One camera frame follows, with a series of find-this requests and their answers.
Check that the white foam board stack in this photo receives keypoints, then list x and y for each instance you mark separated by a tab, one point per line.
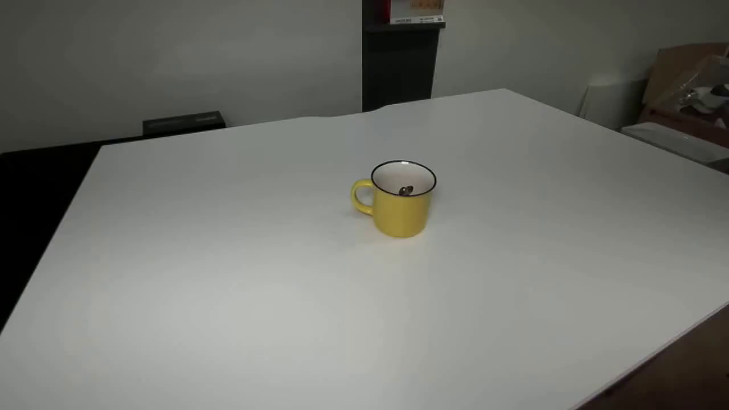
677	142

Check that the red and white poster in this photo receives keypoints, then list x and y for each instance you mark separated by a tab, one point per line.
415	13

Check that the dark pillar with poster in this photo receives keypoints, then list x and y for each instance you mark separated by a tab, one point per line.
397	61

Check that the black and silver pen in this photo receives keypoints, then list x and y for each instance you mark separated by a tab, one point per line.
407	190

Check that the brown cardboard box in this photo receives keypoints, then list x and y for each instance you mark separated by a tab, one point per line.
680	92

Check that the yellow enamel mug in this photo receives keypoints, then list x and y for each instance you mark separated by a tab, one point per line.
376	198

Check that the black box behind table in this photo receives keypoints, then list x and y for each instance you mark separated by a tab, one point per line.
183	124

